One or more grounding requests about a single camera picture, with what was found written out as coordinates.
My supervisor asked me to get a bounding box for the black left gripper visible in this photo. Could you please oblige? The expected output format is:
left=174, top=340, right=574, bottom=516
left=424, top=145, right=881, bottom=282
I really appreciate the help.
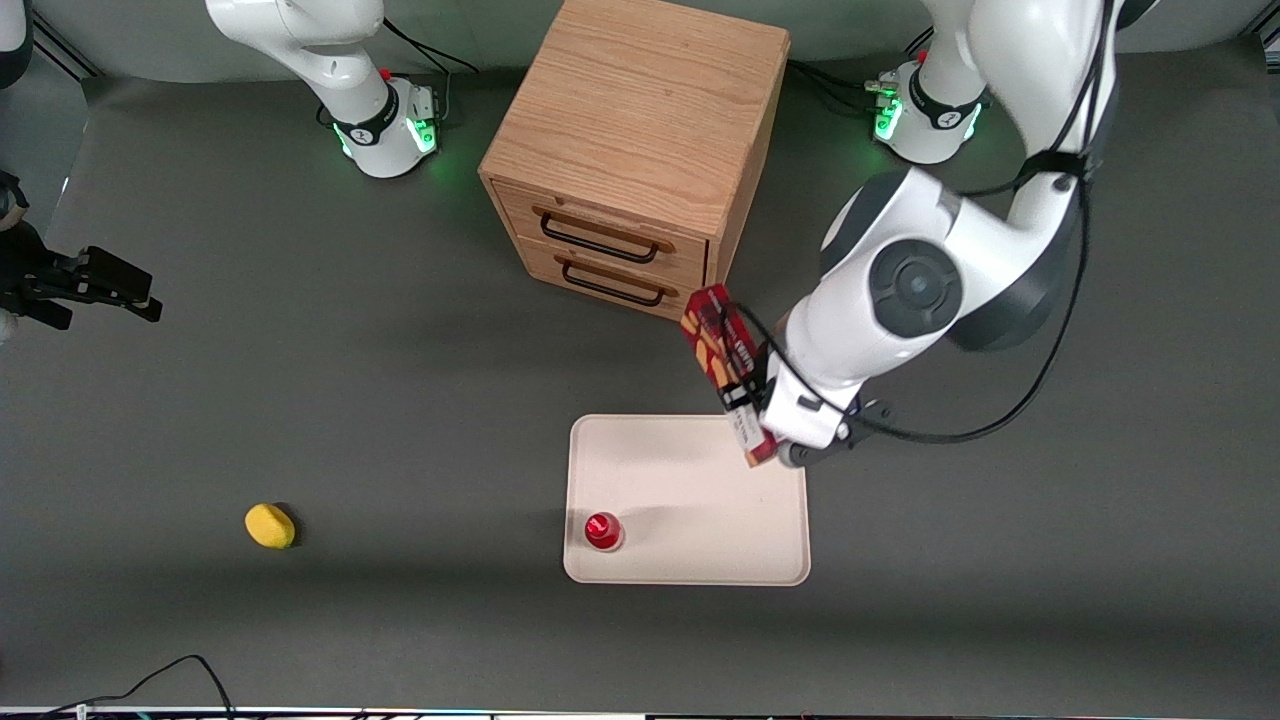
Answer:
left=720, top=345, right=891, bottom=469

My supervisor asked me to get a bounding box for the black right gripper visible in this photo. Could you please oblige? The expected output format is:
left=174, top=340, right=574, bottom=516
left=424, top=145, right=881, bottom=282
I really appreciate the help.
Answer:
left=0, top=225, right=163, bottom=331

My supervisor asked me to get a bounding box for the red cookie box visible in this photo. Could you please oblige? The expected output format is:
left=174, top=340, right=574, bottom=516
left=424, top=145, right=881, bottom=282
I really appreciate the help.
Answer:
left=680, top=284, right=781, bottom=469

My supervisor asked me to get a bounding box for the white rectangular tray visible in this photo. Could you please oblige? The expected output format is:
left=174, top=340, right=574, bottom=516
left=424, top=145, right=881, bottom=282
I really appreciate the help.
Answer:
left=563, top=413, right=812, bottom=588

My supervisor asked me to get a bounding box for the wooden drawer front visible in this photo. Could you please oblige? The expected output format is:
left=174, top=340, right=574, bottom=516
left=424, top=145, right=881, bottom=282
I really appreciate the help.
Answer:
left=518, top=235, right=706, bottom=322
left=493, top=180, right=713, bottom=269

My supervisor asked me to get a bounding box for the wooden drawer cabinet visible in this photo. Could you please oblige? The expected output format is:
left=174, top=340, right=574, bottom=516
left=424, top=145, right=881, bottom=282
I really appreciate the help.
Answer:
left=478, top=0, right=792, bottom=323

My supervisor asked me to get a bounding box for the yellow oval sponge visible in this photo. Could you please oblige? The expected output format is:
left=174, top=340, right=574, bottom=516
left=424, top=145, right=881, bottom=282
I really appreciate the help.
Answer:
left=244, top=502, right=298, bottom=551

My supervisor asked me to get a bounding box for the black drawer handle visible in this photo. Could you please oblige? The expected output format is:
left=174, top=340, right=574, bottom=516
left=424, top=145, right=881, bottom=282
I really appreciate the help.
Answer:
left=540, top=208, right=663, bottom=266
left=560, top=258, right=669, bottom=309

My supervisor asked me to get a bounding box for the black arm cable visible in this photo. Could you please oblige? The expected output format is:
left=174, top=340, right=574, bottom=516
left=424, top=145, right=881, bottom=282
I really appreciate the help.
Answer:
left=740, top=0, right=1121, bottom=446

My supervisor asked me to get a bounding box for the black base cable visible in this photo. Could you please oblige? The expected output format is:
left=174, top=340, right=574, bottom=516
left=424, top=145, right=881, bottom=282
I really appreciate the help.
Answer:
left=788, top=58, right=901, bottom=116
left=383, top=18, right=481, bottom=126

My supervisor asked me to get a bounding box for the black cable on table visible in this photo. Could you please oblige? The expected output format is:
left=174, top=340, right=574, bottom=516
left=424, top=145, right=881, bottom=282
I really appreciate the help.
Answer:
left=38, top=654, right=237, bottom=720

